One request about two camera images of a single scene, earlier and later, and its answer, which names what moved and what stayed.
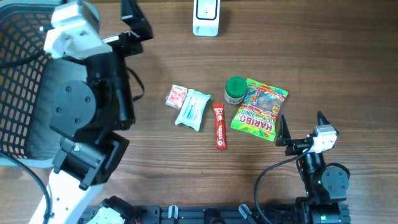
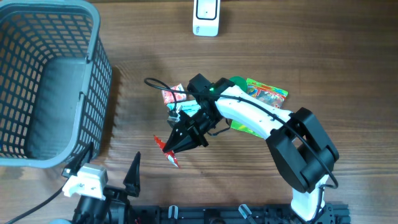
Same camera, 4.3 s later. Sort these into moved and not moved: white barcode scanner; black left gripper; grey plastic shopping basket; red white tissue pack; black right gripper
Moved: black right gripper; red white tissue pack; black left gripper
Not moved: white barcode scanner; grey plastic shopping basket
